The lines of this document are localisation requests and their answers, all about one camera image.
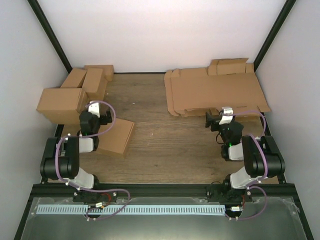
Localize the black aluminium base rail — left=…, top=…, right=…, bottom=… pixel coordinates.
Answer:
left=72, top=182, right=296, bottom=203

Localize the brown cardboard box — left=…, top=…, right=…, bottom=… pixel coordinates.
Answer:
left=96, top=118, right=135, bottom=158

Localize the black left frame post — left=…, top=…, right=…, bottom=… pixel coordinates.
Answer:
left=27, top=0, right=73, bottom=73

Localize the black right frame post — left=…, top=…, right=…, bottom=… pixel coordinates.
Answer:
left=253, top=0, right=296, bottom=72

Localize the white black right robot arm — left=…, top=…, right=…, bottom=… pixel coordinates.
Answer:
left=205, top=109, right=286, bottom=202

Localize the stack of flat cardboard blanks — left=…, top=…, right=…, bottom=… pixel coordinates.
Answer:
left=164, top=58, right=271, bottom=117

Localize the small folded cardboard box rear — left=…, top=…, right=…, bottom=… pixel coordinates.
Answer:
left=84, top=64, right=114, bottom=82

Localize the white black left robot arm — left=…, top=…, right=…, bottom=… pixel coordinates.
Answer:
left=40, top=108, right=113, bottom=202

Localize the black frame post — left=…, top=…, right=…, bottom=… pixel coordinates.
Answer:
left=27, top=0, right=73, bottom=73
left=253, top=0, right=296, bottom=72

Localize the large folded cardboard box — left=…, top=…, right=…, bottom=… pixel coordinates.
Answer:
left=36, top=88, right=88, bottom=125

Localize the light blue slotted cable duct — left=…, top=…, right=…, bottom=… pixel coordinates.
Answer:
left=36, top=204, right=226, bottom=216

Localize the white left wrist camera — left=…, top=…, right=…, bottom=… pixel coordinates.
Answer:
left=86, top=101, right=101, bottom=118

